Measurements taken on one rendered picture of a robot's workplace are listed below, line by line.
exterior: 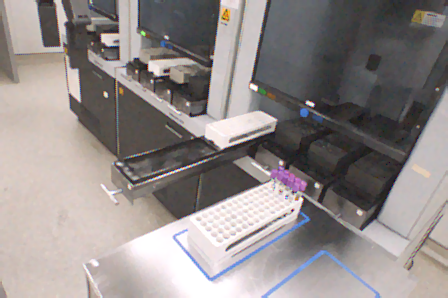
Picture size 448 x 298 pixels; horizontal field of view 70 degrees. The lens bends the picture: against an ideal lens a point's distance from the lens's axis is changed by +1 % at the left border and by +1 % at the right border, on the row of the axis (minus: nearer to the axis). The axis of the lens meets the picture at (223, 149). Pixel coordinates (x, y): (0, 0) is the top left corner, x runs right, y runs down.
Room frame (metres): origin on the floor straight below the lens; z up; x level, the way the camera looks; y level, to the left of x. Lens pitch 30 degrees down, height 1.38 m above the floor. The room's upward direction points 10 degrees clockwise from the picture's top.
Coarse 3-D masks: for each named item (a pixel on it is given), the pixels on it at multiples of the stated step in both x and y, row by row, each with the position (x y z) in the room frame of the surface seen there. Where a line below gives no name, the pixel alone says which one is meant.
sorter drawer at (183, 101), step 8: (176, 96) 1.41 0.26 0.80; (184, 96) 1.38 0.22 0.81; (192, 96) 1.43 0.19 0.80; (208, 96) 1.43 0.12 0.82; (176, 104) 1.41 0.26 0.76; (184, 104) 1.37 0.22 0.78; (192, 104) 1.35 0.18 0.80; (200, 104) 1.39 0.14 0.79; (176, 112) 1.34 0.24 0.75; (184, 112) 1.37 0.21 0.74
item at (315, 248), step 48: (144, 240) 0.50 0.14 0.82; (288, 240) 0.58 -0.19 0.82; (336, 240) 0.61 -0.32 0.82; (96, 288) 0.37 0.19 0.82; (144, 288) 0.39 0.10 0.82; (192, 288) 0.40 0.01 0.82; (240, 288) 0.42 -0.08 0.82; (288, 288) 0.44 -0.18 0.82; (336, 288) 0.46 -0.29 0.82; (384, 288) 0.49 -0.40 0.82
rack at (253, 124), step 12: (228, 120) 1.11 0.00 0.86; (240, 120) 1.13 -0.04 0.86; (252, 120) 1.14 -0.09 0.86; (264, 120) 1.16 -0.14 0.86; (276, 120) 1.18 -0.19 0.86; (216, 132) 0.99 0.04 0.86; (228, 132) 1.01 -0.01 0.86; (240, 132) 1.03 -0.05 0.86; (252, 132) 1.11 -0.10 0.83; (264, 132) 1.13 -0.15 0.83; (216, 144) 0.98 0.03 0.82; (228, 144) 0.99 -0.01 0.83
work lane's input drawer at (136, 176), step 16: (176, 144) 0.94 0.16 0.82; (192, 144) 0.98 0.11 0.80; (208, 144) 0.99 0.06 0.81; (240, 144) 1.02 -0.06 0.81; (256, 144) 1.08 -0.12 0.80; (128, 160) 0.81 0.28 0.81; (144, 160) 0.83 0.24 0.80; (160, 160) 0.85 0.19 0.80; (176, 160) 0.86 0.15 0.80; (192, 160) 0.86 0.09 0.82; (208, 160) 0.90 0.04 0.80; (224, 160) 0.96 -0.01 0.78; (112, 176) 0.78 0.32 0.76; (128, 176) 0.72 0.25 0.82; (144, 176) 0.73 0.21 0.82; (160, 176) 0.76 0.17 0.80; (176, 176) 0.80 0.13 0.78; (192, 176) 0.85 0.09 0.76; (112, 192) 0.72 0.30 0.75; (128, 192) 0.71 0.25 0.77; (144, 192) 0.72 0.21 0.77
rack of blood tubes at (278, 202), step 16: (256, 192) 0.67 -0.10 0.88; (272, 192) 0.68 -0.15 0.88; (224, 208) 0.59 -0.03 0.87; (240, 208) 0.61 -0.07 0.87; (256, 208) 0.60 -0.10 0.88; (272, 208) 0.61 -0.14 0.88; (288, 208) 0.62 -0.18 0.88; (192, 224) 0.52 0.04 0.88; (208, 224) 0.52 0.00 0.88; (224, 224) 0.53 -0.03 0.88; (240, 224) 0.54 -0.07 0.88; (256, 224) 0.55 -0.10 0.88; (272, 224) 0.60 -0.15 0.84; (192, 240) 0.51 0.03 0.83; (208, 240) 0.48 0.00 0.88; (224, 240) 0.48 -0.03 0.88; (240, 240) 0.55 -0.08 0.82; (256, 240) 0.55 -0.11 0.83; (208, 256) 0.47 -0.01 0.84; (224, 256) 0.48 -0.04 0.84
